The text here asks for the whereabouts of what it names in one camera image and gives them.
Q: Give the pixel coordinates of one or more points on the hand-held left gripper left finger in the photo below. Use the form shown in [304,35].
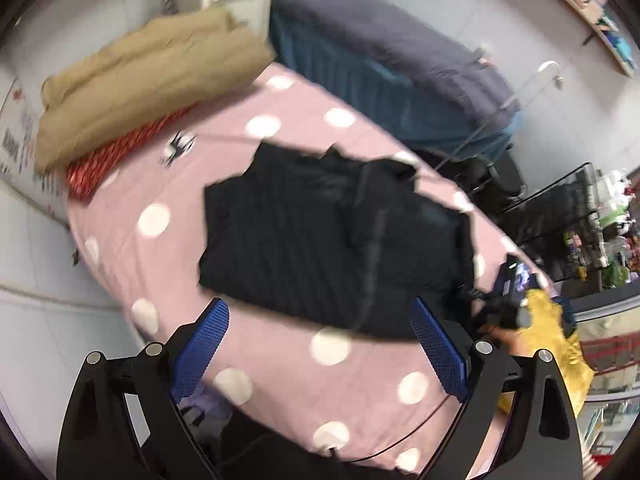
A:
[200,350]

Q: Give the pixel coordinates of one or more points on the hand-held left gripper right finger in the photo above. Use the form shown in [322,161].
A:
[440,350]

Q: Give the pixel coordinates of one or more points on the black knit sweater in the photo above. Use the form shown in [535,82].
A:
[310,240]

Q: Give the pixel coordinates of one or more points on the person's right hand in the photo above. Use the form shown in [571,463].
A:
[511,342]

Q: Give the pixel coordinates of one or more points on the lilac cloth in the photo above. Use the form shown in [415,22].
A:
[205,405]

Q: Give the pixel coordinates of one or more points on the pink polka dot bed sheet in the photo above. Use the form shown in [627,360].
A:
[280,365]

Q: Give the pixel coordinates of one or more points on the dark cloth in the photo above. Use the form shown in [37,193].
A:
[260,450]

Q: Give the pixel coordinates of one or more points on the black chair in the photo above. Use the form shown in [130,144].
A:
[495,180]

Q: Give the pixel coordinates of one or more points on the pile of colourful toys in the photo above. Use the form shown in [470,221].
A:
[612,240]

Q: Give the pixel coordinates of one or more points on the glass display counter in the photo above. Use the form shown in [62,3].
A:
[615,360]

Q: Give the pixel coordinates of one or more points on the small black and white clip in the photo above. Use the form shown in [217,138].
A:
[177,147]

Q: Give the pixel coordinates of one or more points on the red patterned cloth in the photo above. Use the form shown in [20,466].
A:
[110,160]

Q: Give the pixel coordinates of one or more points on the teal blue bed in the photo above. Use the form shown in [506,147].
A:
[350,80]

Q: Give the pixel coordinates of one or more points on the tan folded quilt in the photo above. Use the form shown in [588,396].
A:
[140,80]

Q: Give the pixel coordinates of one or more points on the dark grey blanket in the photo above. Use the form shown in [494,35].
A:
[380,35]

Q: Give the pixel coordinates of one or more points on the wall poster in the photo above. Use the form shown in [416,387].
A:
[20,135]

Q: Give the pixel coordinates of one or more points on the wooden wall shelf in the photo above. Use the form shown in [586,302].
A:
[585,5]

